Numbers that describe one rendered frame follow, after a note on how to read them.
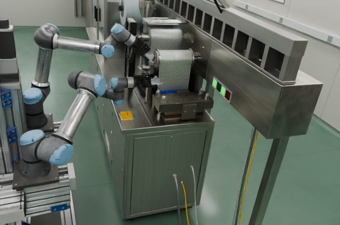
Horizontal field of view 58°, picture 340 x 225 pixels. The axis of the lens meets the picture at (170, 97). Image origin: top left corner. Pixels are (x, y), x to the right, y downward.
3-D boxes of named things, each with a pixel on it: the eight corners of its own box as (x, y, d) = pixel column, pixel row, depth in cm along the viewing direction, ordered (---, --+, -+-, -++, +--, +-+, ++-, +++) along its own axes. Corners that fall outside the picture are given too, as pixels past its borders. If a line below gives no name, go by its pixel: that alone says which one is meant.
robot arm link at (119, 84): (109, 87, 211) (110, 75, 207) (125, 86, 214) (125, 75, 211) (111, 91, 204) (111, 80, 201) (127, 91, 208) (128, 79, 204)
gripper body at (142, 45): (151, 49, 205) (138, 38, 198) (142, 58, 206) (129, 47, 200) (148, 45, 211) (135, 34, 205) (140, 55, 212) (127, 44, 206)
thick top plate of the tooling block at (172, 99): (152, 101, 218) (152, 93, 215) (203, 98, 231) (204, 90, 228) (158, 112, 204) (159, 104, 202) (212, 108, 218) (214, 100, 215)
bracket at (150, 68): (141, 100, 233) (143, 62, 220) (149, 99, 235) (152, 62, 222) (142, 103, 229) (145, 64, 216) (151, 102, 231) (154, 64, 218)
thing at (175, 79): (157, 92, 221) (159, 68, 213) (187, 90, 228) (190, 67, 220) (157, 93, 220) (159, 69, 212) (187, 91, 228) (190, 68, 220)
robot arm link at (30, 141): (33, 145, 169) (30, 124, 163) (53, 152, 165) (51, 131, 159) (16, 158, 159) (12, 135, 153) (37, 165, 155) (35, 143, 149)
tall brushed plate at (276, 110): (131, 10, 414) (132, -14, 400) (151, 10, 423) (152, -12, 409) (263, 140, 155) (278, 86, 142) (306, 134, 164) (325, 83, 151)
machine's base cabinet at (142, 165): (89, 89, 445) (87, 30, 407) (132, 86, 466) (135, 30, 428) (121, 229, 235) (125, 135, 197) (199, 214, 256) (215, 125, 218)
